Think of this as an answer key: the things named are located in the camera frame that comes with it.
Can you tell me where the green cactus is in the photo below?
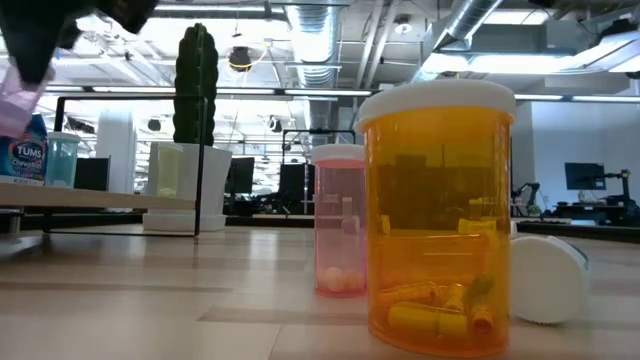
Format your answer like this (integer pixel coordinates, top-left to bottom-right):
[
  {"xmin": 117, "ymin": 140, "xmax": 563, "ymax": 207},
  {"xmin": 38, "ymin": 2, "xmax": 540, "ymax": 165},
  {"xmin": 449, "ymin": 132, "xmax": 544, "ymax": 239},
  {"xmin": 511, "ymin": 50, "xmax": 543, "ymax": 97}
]
[{"xmin": 172, "ymin": 22, "xmax": 220, "ymax": 147}]

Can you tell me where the computer monitor on desk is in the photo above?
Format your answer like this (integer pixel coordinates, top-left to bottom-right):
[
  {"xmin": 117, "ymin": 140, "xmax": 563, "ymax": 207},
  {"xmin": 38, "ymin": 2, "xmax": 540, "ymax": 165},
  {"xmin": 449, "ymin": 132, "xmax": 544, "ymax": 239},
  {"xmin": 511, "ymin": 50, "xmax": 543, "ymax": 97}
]
[{"xmin": 564, "ymin": 162, "xmax": 607, "ymax": 192}]

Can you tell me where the black monitor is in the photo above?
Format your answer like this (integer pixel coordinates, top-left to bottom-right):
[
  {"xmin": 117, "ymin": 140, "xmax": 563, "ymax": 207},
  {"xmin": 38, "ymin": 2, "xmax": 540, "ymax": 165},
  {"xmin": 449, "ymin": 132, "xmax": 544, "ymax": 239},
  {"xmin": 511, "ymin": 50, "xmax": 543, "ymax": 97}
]
[
  {"xmin": 225, "ymin": 156, "xmax": 256, "ymax": 196},
  {"xmin": 277, "ymin": 162, "xmax": 316, "ymax": 202},
  {"xmin": 73, "ymin": 157, "xmax": 112, "ymax": 192}
]

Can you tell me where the thin black background frame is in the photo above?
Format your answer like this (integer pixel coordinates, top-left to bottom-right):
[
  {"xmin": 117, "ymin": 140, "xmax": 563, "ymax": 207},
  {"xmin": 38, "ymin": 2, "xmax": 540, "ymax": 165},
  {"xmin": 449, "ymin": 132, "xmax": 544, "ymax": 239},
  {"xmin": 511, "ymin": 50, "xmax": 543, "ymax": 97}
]
[{"xmin": 281, "ymin": 128, "xmax": 358, "ymax": 166}]

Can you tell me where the silver spiral air duct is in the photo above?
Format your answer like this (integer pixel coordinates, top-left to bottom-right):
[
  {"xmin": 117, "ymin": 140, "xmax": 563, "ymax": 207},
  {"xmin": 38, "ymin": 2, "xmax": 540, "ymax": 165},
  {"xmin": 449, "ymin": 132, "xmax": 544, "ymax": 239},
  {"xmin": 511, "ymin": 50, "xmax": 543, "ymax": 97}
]
[
  {"xmin": 412, "ymin": 0, "xmax": 504, "ymax": 81},
  {"xmin": 284, "ymin": 0, "xmax": 346, "ymax": 146}
]

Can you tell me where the teal pill vial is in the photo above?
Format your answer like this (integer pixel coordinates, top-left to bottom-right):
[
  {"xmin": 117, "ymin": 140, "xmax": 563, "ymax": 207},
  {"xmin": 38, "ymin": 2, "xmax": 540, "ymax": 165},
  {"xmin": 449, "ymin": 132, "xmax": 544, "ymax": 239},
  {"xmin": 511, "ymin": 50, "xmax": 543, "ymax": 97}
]
[{"xmin": 509, "ymin": 234, "xmax": 591, "ymax": 325}]

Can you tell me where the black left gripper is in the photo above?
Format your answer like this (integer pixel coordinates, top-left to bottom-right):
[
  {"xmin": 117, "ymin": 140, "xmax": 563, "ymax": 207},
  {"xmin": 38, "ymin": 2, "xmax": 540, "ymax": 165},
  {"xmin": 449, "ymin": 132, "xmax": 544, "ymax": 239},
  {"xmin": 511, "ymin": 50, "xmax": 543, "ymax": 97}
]
[{"xmin": 0, "ymin": 0, "xmax": 159, "ymax": 85}]

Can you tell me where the large white round lid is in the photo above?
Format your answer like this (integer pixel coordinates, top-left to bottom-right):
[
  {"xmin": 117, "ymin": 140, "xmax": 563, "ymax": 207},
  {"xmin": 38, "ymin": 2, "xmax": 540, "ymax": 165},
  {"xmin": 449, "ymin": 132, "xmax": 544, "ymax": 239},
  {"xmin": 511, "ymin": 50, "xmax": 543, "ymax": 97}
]
[{"xmin": 355, "ymin": 79, "xmax": 517, "ymax": 359}]

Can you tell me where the light blue pill vial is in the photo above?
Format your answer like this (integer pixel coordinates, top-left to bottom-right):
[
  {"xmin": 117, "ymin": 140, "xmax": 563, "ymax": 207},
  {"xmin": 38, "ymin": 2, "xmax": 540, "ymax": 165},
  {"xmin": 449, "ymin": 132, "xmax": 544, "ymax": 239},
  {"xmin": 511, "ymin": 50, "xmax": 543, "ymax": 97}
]
[{"xmin": 44, "ymin": 131, "xmax": 81, "ymax": 189}]

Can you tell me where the black metal table frame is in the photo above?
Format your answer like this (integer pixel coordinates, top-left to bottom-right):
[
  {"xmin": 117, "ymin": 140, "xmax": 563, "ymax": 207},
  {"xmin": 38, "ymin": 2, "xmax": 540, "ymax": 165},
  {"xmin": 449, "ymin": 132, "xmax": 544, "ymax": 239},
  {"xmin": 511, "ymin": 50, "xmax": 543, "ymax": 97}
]
[{"xmin": 0, "ymin": 212, "xmax": 640, "ymax": 242}]

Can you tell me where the white plant pot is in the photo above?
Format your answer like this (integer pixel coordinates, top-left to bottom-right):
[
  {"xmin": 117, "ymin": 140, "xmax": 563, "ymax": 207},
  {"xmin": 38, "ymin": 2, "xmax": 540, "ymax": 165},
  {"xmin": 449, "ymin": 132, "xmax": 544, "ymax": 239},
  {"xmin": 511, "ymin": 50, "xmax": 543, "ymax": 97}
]
[{"xmin": 142, "ymin": 141, "xmax": 234, "ymax": 233}]

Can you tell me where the light wooden tray board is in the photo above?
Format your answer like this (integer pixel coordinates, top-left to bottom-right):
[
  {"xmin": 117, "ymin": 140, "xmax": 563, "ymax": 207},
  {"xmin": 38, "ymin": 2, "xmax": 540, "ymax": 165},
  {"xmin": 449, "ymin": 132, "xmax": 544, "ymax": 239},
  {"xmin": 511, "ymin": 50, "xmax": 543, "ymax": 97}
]
[{"xmin": 0, "ymin": 94, "xmax": 209, "ymax": 239}]

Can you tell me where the black hanging ceiling camera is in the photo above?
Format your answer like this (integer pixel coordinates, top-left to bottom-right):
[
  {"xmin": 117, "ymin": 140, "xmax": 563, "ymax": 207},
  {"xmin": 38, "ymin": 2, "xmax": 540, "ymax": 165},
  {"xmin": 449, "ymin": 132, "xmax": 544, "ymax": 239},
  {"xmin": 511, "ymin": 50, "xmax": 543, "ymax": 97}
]
[{"xmin": 228, "ymin": 45, "xmax": 253, "ymax": 72}]

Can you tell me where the long ceiling light strip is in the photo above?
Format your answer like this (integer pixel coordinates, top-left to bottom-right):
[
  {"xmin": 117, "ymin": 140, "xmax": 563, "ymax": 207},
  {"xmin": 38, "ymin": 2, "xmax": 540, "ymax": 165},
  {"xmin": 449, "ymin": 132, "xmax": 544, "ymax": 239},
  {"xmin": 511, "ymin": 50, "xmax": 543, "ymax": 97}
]
[
  {"xmin": 43, "ymin": 85, "xmax": 375, "ymax": 98},
  {"xmin": 514, "ymin": 93, "xmax": 640, "ymax": 104}
]

